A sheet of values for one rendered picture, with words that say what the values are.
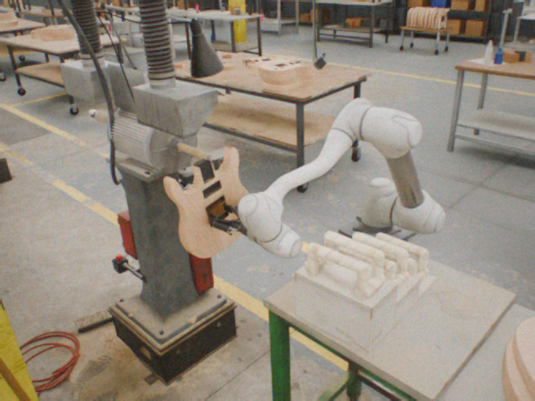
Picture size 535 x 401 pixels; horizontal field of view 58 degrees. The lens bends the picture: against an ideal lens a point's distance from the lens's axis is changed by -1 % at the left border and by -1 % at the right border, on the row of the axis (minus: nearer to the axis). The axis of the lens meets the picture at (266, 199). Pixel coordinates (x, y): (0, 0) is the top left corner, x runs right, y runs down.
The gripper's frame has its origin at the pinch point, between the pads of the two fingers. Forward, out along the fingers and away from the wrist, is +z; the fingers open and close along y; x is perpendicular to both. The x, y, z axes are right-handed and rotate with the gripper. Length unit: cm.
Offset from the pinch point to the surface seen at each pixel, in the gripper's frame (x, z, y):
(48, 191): -108, 311, 23
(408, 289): -6, -78, 9
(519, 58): -77, 28, 399
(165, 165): 12.1, 31.2, 0.5
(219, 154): 1.5, 33.8, 31.0
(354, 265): 16, -73, -10
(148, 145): 23.4, 32.4, -3.4
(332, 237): 15, -60, -3
